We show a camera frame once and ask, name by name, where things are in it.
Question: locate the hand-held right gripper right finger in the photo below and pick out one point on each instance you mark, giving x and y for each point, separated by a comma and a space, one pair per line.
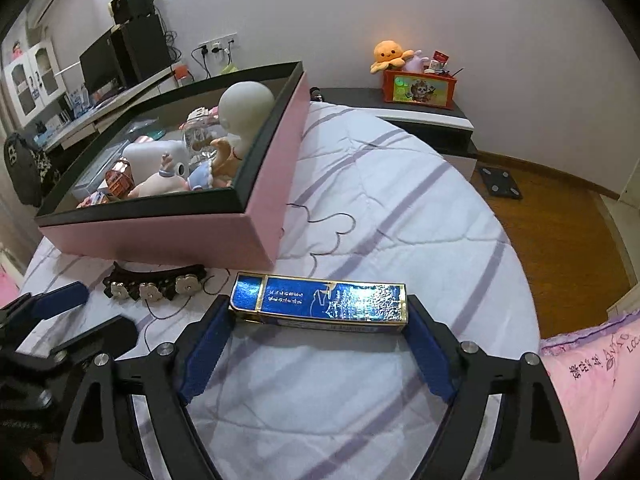
430, 355

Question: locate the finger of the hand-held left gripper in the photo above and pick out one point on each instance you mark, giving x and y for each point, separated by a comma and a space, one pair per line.
60, 297
95, 332

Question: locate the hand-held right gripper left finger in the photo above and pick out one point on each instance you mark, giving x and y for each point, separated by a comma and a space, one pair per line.
207, 355

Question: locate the pink box with black rim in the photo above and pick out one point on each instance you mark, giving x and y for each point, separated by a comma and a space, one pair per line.
165, 240

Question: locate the shiny blue box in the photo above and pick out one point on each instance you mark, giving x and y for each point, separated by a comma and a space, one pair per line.
320, 300

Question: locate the pink bedsheet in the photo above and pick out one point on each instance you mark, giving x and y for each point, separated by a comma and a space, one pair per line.
7, 275

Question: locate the black flowered hair clip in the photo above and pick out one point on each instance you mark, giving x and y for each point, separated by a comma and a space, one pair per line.
150, 276

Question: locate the small pink patterned item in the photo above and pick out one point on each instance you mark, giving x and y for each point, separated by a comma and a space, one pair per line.
92, 200

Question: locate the clear plastic bag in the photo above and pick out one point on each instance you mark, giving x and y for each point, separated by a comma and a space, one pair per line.
97, 172

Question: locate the grey jacket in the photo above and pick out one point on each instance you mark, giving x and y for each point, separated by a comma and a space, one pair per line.
25, 165

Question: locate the pig figurine with blue dress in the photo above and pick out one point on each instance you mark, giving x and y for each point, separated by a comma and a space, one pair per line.
155, 185

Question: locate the pink embroidered pillow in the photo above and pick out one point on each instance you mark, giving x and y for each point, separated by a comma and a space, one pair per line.
590, 400

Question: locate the white desk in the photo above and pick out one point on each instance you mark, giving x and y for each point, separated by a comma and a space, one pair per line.
90, 121

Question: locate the dark bathroom scale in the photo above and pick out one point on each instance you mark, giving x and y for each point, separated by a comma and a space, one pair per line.
500, 182

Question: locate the green and white packet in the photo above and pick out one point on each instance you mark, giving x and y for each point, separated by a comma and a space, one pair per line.
155, 133

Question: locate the blue and white box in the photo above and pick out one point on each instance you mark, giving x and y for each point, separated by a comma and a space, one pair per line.
80, 101

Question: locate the white glass-door cabinet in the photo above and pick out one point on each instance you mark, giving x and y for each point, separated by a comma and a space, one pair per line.
30, 80

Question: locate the patterned fabric ball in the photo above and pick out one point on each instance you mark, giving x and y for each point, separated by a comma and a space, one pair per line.
202, 119

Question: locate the black computer monitor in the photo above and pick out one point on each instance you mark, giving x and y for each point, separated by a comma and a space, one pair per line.
100, 65

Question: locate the low black-topped cabinet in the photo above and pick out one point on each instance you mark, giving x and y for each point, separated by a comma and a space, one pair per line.
425, 116

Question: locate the small doll in pink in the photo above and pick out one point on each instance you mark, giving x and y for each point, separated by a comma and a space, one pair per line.
17, 49

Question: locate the white-headed doll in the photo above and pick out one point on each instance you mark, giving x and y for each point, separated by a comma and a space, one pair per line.
247, 105

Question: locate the black speaker stack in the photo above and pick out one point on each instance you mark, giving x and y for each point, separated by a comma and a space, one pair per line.
142, 50

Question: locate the orange toy box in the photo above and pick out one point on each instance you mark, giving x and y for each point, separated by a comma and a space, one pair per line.
420, 91

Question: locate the pink plush toy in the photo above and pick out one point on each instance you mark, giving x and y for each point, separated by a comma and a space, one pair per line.
417, 62

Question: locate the small red box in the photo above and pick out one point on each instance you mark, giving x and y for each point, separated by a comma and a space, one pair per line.
441, 56

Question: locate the black speaker box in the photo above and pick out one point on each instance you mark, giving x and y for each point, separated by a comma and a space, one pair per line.
132, 6

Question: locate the orange octopus plush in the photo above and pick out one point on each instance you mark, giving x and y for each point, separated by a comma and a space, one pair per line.
390, 55

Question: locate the white wall power outlet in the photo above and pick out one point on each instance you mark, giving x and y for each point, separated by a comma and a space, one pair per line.
217, 44

